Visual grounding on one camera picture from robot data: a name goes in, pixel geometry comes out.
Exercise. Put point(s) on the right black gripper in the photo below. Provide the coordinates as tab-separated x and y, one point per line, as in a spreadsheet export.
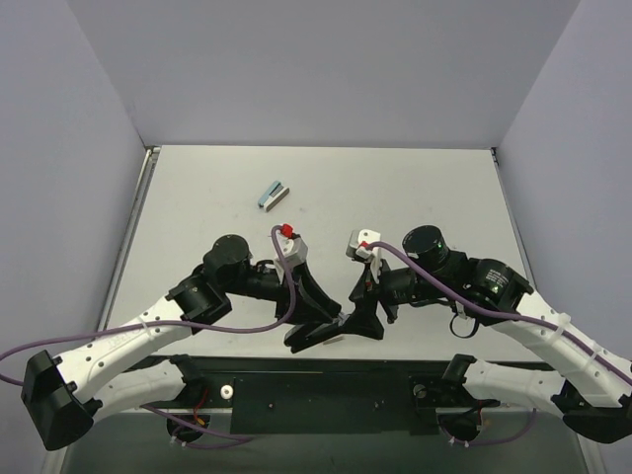
373	288

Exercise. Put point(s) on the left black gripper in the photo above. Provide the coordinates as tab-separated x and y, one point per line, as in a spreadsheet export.
300	289

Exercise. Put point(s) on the blue and white stapler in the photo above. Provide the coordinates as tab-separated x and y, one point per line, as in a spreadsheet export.
274	194

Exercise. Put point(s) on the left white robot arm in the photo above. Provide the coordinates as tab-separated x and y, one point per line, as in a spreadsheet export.
66	394

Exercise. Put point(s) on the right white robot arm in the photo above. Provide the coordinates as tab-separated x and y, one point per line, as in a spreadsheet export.
585	385

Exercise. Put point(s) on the staple box with red dot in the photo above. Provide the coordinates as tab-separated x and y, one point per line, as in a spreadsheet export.
334	340

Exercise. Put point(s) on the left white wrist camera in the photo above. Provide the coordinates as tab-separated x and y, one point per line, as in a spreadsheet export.
291	250

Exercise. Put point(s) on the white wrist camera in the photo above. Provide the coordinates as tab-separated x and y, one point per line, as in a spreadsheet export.
291	250
360	249

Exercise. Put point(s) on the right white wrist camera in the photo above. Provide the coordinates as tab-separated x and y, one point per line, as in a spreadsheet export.
360	249

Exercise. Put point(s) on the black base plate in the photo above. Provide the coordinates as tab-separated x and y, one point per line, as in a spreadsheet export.
303	396

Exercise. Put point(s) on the aluminium frame rail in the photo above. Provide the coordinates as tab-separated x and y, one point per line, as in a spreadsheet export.
139	197

